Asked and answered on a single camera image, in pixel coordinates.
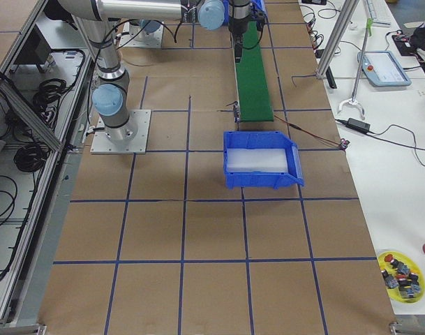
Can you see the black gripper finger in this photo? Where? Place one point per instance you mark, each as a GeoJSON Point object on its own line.
{"type": "Point", "coordinates": [237, 53]}

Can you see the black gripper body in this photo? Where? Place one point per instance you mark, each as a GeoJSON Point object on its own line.
{"type": "Point", "coordinates": [238, 26]}

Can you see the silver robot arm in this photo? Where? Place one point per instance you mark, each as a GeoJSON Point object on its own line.
{"type": "Point", "coordinates": [209, 14]}
{"type": "Point", "coordinates": [109, 97]}

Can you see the yellow bowl of buttons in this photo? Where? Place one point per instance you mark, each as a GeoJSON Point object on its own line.
{"type": "Point", "coordinates": [402, 277]}

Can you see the green conveyor belt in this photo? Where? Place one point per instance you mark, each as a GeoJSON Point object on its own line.
{"type": "Point", "coordinates": [252, 89]}

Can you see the blue bin right side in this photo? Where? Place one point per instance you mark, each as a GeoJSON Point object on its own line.
{"type": "Point", "coordinates": [262, 140]}

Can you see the white foam pad right bin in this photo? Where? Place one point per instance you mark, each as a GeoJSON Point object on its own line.
{"type": "Point", "coordinates": [256, 160]}

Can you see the silver grabber reach tool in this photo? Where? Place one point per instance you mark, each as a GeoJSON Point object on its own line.
{"type": "Point", "coordinates": [352, 101]}

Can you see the black power adapter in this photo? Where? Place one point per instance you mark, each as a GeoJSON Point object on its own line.
{"type": "Point", "coordinates": [357, 125]}

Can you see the teach pendant tablet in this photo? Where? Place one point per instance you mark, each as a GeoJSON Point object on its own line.
{"type": "Point", "coordinates": [382, 69]}

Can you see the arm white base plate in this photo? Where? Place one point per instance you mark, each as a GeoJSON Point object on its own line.
{"type": "Point", "coordinates": [142, 34]}
{"type": "Point", "coordinates": [129, 139]}

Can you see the aluminium frame post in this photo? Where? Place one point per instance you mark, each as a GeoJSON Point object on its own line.
{"type": "Point", "coordinates": [336, 35]}

